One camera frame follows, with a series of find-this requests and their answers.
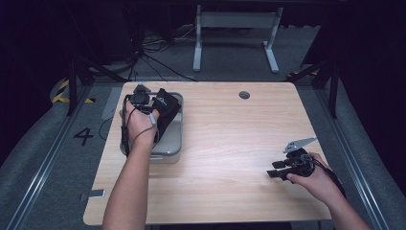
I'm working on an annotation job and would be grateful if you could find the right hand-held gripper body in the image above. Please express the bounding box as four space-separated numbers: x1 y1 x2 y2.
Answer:
282 136 318 178

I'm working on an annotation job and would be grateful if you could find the white metal desk frame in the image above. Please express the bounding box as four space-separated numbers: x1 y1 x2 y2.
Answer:
192 4 284 74

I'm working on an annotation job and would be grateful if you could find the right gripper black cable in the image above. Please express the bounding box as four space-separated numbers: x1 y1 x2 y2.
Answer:
301 154 348 198

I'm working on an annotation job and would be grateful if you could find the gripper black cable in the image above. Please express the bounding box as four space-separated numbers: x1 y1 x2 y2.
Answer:
301 154 348 198
121 95 160 158

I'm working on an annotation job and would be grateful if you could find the person's right hand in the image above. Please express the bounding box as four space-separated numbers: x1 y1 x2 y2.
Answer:
285 151 345 206

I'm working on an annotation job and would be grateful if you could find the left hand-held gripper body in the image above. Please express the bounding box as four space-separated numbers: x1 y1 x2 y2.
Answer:
125 83 153 113

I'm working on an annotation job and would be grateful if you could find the grey floor tape patch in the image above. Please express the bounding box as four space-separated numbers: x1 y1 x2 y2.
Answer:
109 86 124 121

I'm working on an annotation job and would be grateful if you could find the black metal stand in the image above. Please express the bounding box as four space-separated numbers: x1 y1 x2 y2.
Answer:
286 57 340 120
65 57 129 117

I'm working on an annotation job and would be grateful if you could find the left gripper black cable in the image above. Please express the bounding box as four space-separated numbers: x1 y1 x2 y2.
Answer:
121 95 160 158

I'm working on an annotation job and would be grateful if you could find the person's left hand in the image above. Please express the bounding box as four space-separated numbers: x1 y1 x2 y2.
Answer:
119 102 161 149

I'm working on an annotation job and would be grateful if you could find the yellow black hazard tape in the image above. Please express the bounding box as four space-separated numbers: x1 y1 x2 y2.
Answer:
52 79 97 104

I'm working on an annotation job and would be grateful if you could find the black floor cable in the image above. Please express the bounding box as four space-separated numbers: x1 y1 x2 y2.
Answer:
140 53 197 82

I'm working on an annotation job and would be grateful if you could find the black fingerless glove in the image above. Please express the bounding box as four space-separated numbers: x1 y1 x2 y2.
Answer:
152 88 182 143

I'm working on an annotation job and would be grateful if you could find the grey plastic bin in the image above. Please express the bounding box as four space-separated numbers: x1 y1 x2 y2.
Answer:
119 91 185 165

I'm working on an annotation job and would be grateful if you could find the bundle of floor cables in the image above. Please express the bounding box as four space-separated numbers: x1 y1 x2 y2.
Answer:
139 26 196 54

